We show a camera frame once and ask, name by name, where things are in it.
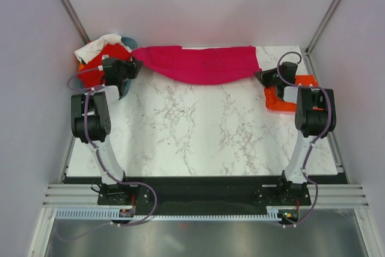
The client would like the magenta t shirt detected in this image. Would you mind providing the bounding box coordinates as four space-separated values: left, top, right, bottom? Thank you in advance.
132 46 261 85

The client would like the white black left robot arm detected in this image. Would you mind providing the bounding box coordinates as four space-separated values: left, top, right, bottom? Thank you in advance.
70 57 143 206

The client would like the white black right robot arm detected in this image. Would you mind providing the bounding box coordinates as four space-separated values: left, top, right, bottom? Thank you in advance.
254 61 336 206

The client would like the folded orange t shirt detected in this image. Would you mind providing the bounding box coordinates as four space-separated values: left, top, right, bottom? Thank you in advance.
264 75 318 114

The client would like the teal laundry basket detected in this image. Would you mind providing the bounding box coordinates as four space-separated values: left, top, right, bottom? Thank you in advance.
75 34 138 98

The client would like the red t shirt in basket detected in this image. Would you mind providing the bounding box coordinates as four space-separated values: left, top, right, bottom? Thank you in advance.
78 44 132 87

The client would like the white black t shirt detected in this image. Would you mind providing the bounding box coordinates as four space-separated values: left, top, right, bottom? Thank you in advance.
74 33 138 64

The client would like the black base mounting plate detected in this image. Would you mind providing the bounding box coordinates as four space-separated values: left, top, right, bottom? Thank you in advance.
64 173 348 215

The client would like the left aluminium corner post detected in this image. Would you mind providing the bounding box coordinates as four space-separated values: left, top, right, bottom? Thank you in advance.
59 0 90 44

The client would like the aluminium corner post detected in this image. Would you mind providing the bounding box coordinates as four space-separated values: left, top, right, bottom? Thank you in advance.
59 0 90 44
304 0 342 57

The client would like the right aluminium corner post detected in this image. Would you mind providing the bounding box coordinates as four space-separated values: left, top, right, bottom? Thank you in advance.
304 0 342 57

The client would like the white slotted cable duct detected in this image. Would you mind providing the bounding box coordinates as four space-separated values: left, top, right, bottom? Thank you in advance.
55 208 287 221

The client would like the aluminium frame rail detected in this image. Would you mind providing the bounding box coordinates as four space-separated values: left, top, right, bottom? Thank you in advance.
43 184 369 209

